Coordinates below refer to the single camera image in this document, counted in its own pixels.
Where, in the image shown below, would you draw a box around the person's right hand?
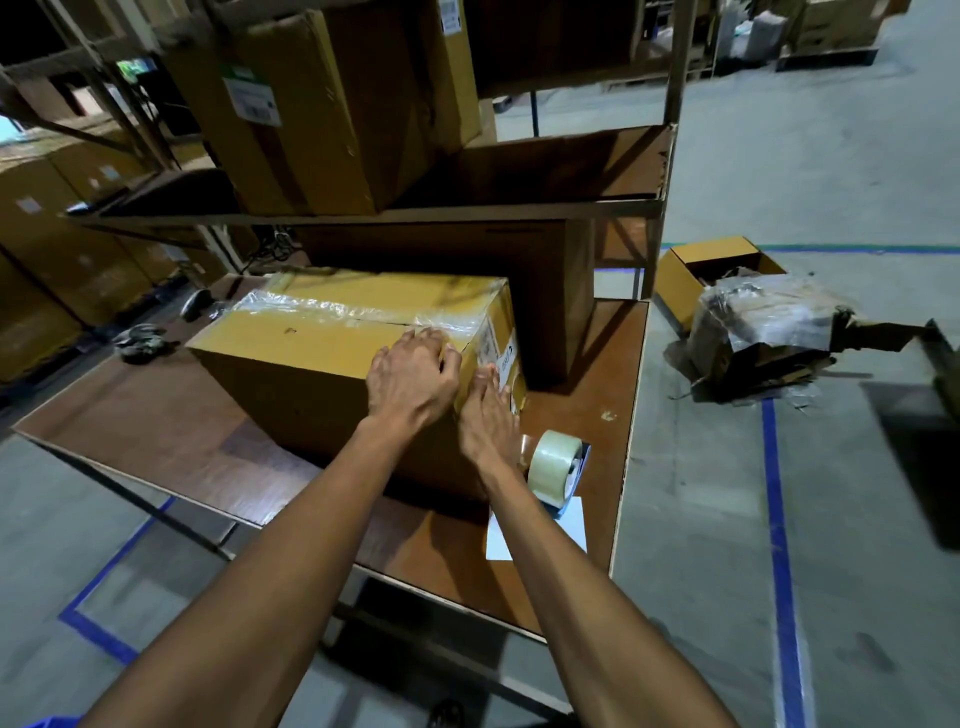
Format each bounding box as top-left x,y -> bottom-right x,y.
457,364 -> 523,474

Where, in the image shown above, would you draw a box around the person's left hand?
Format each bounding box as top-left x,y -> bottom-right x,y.
365,327 -> 464,433

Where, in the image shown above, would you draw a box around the taped yellow cardboard box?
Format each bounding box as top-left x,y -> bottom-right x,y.
186,267 -> 529,503

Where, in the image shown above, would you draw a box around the person's left forearm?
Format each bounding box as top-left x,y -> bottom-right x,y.
81,417 -> 421,728

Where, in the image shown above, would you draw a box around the person's right forearm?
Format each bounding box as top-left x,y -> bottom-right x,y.
474,459 -> 740,728

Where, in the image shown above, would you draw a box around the dark brown cardboard box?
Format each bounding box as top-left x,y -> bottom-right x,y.
295,218 -> 598,392

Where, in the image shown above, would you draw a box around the clear tape roll dispenser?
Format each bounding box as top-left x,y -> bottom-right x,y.
524,429 -> 593,519

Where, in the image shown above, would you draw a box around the white paper sheet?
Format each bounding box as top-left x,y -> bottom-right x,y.
485,495 -> 589,563

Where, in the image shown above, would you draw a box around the wooden shelf board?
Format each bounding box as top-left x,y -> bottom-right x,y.
66,123 -> 678,228

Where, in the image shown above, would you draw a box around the small open yellow cardboard box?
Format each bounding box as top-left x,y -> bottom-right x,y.
653,235 -> 788,336

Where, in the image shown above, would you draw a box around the crumpled cardboard and plastic pile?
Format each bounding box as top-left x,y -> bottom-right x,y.
684,268 -> 940,408

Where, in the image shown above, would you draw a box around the large labelled brown cardboard box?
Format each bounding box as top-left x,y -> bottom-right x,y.
160,0 -> 483,218

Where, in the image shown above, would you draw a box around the stack of brown cardboard boxes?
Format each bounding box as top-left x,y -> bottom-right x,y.
0,133 -> 228,385

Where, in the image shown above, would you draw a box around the pallet with wrapped goods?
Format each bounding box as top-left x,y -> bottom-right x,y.
711,0 -> 913,74

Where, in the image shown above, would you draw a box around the black cables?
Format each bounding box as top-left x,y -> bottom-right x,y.
253,227 -> 303,265

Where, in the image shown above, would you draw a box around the metal shelf post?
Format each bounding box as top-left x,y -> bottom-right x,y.
663,0 -> 699,127

